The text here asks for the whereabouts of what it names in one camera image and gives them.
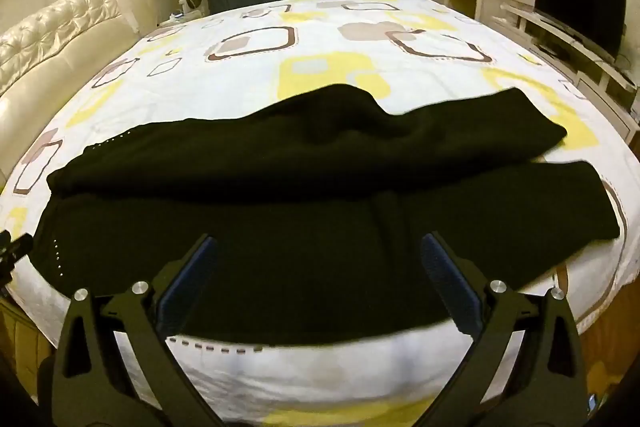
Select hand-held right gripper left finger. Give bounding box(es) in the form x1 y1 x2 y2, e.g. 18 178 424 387
50 234 222 427

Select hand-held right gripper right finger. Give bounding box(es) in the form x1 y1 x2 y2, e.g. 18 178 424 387
419 232 589 427

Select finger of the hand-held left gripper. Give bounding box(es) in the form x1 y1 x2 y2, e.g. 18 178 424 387
0 230 35 284

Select black pants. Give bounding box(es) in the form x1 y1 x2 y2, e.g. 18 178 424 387
31 84 622 345

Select cream leather headboard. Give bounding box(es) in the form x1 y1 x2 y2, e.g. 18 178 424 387
0 0 156 188

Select patterned white bed sheet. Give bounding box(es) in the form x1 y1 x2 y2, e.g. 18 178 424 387
0 0 640 427

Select white television stand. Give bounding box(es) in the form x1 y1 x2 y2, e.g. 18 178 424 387
500 1 640 138

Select black television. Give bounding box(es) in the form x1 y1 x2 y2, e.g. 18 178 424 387
534 0 628 60

